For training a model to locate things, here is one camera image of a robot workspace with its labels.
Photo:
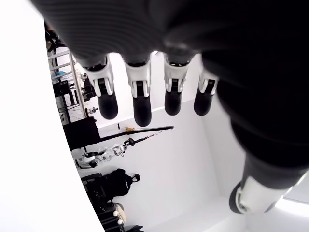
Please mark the metal shelf rack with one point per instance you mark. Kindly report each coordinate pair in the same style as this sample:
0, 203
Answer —
65, 89

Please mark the white hanging humanoid robot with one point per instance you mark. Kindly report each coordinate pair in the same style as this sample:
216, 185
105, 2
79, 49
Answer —
103, 154

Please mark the black equipment case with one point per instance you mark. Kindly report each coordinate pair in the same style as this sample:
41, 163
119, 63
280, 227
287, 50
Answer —
82, 133

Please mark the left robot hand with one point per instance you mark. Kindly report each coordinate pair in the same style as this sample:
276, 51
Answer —
217, 48

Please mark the black gantry pole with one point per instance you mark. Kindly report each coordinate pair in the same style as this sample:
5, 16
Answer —
144, 130

